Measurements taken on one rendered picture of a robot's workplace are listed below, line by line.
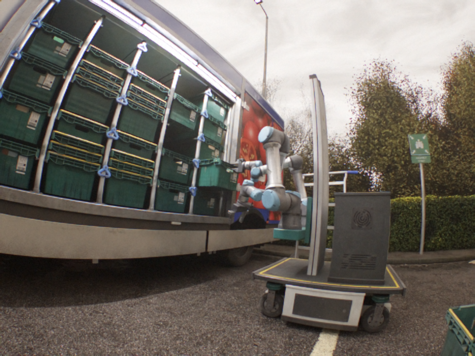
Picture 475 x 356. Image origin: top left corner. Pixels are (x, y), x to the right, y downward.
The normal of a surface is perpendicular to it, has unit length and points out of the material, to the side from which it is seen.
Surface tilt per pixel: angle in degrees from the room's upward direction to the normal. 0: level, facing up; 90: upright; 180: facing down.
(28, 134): 98
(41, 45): 98
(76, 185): 98
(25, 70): 94
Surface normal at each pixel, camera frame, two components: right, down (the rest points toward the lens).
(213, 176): -0.54, -0.08
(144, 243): 0.84, -0.03
